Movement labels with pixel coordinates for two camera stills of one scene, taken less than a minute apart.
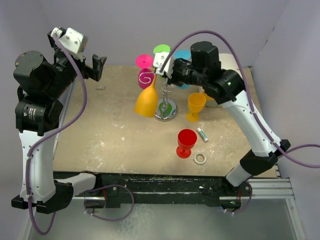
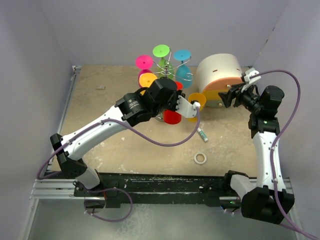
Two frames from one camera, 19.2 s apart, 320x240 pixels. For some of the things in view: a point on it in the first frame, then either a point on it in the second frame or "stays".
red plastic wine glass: (187, 139) to (173, 116)
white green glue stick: (202, 134) stays
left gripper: (97, 64) to (175, 96)
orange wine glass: (196, 101) stays
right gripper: (173, 80) to (227, 96)
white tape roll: (200, 162) stays
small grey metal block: (100, 87) stays
